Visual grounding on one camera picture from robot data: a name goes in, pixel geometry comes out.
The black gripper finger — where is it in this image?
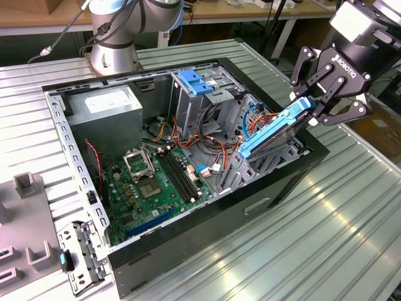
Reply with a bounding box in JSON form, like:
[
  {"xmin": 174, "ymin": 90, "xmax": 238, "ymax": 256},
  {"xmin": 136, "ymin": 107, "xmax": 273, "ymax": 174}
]
[
  {"xmin": 289, "ymin": 46, "xmax": 335, "ymax": 98},
  {"xmin": 308, "ymin": 76, "xmax": 374, "ymax": 127}
]

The orange red power wire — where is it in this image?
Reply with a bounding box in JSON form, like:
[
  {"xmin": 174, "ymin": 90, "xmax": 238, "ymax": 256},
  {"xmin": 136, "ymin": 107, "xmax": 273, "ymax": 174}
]
[{"xmin": 249, "ymin": 109, "xmax": 284, "ymax": 134}]

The hard disk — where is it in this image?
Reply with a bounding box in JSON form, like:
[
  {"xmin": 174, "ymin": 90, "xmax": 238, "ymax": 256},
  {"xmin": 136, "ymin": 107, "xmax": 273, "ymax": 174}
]
[{"xmin": 236, "ymin": 96, "xmax": 318, "ymax": 164}]

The blue data wire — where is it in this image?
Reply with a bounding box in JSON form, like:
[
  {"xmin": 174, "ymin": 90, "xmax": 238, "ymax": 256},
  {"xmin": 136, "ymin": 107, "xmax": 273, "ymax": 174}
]
[{"xmin": 242, "ymin": 100, "xmax": 264, "ymax": 142}]

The grey metal disk bay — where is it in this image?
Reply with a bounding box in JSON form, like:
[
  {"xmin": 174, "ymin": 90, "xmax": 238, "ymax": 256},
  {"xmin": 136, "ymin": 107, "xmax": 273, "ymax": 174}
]
[{"xmin": 217, "ymin": 93, "xmax": 311, "ymax": 194}]

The large brown cardboard box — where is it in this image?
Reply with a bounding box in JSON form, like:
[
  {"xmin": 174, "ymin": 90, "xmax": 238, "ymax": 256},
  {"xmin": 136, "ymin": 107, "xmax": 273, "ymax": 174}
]
[{"xmin": 344, "ymin": 106, "xmax": 401, "ymax": 172}]

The black stand pole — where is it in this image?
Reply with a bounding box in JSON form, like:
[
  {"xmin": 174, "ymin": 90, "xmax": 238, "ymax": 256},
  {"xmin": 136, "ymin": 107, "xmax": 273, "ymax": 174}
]
[{"xmin": 261, "ymin": 0, "xmax": 288, "ymax": 60}]

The wooden desk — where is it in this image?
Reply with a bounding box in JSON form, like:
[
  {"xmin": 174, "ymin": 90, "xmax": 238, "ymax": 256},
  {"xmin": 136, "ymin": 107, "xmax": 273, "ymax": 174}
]
[{"xmin": 0, "ymin": 0, "xmax": 338, "ymax": 37}]

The blue plastic drive latch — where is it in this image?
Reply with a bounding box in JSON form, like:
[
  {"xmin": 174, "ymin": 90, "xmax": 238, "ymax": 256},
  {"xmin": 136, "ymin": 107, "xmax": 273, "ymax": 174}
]
[{"xmin": 177, "ymin": 69, "xmax": 215, "ymax": 97}]

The grey optical drive cage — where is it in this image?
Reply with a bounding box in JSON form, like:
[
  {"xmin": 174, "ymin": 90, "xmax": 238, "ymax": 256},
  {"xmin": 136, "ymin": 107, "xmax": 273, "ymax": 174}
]
[{"xmin": 169, "ymin": 64, "xmax": 247, "ymax": 140}]

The black RAM slot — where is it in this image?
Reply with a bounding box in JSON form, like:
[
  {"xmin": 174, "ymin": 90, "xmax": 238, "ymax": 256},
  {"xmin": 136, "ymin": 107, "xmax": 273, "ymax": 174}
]
[
  {"xmin": 156, "ymin": 152, "xmax": 190, "ymax": 203},
  {"xmin": 167, "ymin": 150, "xmax": 202, "ymax": 198},
  {"xmin": 160, "ymin": 152, "xmax": 194, "ymax": 201},
  {"xmin": 163, "ymin": 150, "xmax": 198, "ymax": 199}
]

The black open PC case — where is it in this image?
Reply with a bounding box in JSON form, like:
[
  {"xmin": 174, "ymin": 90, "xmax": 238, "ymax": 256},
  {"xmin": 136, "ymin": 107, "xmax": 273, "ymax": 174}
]
[{"xmin": 41, "ymin": 57, "xmax": 331, "ymax": 299}]

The CPU socket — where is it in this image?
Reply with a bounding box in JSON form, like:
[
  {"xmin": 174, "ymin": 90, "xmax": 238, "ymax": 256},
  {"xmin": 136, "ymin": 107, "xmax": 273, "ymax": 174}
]
[{"xmin": 137, "ymin": 176, "xmax": 164, "ymax": 201}]

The green motherboard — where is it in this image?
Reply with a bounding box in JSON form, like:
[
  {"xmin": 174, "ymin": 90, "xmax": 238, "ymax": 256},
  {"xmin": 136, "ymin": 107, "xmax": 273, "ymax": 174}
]
[{"xmin": 102, "ymin": 145, "xmax": 217, "ymax": 247}]

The metal socket cover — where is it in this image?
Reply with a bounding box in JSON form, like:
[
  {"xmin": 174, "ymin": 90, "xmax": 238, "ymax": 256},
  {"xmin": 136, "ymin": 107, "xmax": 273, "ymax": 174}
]
[{"xmin": 122, "ymin": 147, "xmax": 156, "ymax": 183}]

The grey power supply unit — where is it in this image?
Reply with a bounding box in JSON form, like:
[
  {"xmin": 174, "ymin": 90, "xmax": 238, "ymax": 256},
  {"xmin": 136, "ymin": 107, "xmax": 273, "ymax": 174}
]
[{"xmin": 64, "ymin": 84, "xmax": 144, "ymax": 164}]

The blue expansion slot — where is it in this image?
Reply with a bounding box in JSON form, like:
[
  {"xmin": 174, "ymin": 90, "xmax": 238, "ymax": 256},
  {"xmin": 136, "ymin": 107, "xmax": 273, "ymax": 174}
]
[{"xmin": 125, "ymin": 208, "xmax": 176, "ymax": 238}]

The black latch with blue tab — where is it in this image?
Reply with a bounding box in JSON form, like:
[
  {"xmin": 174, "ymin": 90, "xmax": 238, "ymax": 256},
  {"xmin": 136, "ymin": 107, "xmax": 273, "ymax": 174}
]
[{"xmin": 58, "ymin": 249, "xmax": 76, "ymax": 272}]

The grey part rack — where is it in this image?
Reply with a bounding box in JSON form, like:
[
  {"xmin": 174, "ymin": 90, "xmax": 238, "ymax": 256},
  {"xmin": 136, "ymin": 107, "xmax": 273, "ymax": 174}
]
[{"xmin": 0, "ymin": 171, "xmax": 65, "ymax": 295}]

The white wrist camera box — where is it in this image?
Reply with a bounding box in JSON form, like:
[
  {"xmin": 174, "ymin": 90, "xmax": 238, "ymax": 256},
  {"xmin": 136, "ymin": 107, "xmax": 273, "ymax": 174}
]
[{"xmin": 328, "ymin": 0, "xmax": 374, "ymax": 42}]

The red orange wire bundle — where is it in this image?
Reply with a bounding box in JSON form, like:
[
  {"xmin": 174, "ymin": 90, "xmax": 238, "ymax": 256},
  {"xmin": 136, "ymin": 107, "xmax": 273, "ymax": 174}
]
[{"xmin": 170, "ymin": 115, "xmax": 247, "ymax": 176}]

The blue wire with white plug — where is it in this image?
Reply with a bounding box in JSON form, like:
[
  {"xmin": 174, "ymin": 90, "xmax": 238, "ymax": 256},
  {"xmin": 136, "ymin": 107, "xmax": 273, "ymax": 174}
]
[{"xmin": 194, "ymin": 162, "xmax": 227, "ymax": 179}]

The yellow orange wire bundle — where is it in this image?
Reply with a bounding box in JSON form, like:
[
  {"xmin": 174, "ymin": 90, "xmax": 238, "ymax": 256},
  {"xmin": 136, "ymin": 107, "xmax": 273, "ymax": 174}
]
[{"xmin": 142, "ymin": 115, "xmax": 172, "ymax": 144}]

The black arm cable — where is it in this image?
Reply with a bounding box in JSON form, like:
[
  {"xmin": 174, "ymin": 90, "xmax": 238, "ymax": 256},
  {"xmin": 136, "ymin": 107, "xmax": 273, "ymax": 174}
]
[{"xmin": 78, "ymin": 0, "xmax": 132, "ymax": 59}]

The red black fan wire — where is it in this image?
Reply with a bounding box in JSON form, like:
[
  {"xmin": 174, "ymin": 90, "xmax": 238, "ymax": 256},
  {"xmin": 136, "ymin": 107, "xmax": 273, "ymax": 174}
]
[{"xmin": 83, "ymin": 140, "xmax": 106, "ymax": 201}]

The black cable with metal plug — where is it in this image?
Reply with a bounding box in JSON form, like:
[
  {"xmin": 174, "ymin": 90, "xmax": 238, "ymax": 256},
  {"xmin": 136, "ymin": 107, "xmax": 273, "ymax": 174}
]
[{"xmin": 27, "ymin": 0, "xmax": 93, "ymax": 65}]

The grey card retention bracket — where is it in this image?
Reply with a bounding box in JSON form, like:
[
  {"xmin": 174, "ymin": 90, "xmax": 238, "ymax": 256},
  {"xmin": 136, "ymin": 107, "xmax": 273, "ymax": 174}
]
[{"xmin": 55, "ymin": 220, "xmax": 109, "ymax": 297}]

